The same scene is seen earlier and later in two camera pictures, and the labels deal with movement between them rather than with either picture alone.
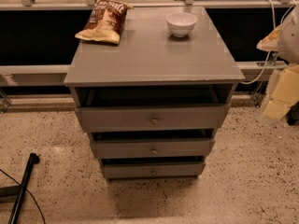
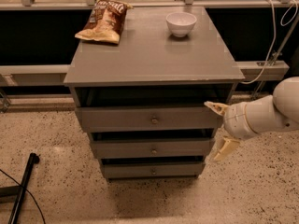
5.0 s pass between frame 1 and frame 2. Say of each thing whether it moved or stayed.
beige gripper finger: moved
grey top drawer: stayed
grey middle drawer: stayed
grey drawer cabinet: stayed
